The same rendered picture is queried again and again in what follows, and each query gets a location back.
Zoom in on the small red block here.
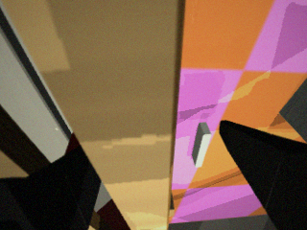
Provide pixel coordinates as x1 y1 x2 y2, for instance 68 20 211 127
64 132 81 154

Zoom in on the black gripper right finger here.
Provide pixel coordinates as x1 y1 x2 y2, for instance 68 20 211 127
219 120 307 230

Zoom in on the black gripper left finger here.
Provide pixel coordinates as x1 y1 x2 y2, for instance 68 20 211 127
0 146 102 230

